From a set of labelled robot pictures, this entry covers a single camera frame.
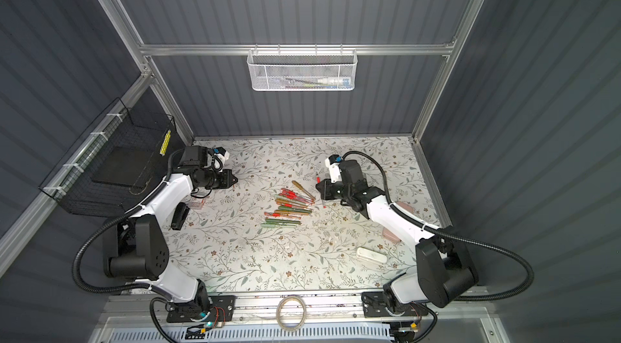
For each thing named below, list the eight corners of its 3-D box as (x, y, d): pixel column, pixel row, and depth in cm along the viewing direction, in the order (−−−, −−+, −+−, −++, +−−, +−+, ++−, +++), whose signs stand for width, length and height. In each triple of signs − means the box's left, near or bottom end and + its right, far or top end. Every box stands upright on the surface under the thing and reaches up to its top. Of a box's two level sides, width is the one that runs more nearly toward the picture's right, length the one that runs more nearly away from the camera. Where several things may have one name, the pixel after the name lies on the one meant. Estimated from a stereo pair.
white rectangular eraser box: (355, 258, 85) (356, 254, 82) (356, 250, 87) (358, 246, 84) (384, 266, 83) (386, 262, 80) (384, 257, 85) (387, 254, 82)
